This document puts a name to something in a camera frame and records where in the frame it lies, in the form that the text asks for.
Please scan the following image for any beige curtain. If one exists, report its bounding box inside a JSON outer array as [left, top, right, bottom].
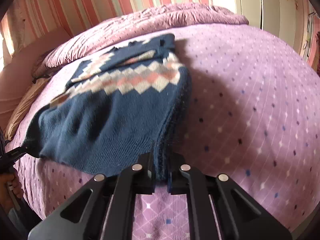
[[1, 0, 25, 67]]

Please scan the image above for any navy argyle knit sweater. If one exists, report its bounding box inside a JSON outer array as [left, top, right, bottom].
[[23, 34, 191, 180]]

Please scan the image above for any pink padded headboard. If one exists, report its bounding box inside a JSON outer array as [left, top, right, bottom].
[[0, 27, 71, 130]]

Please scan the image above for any white wardrobe with decals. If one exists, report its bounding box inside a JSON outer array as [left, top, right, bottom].
[[235, 0, 319, 68]]

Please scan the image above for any left hand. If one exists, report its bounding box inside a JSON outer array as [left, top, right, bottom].
[[0, 168, 24, 215]]

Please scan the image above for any tan brown pillow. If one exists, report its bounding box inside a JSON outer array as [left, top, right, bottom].
[[4, 77, 51, 141]]

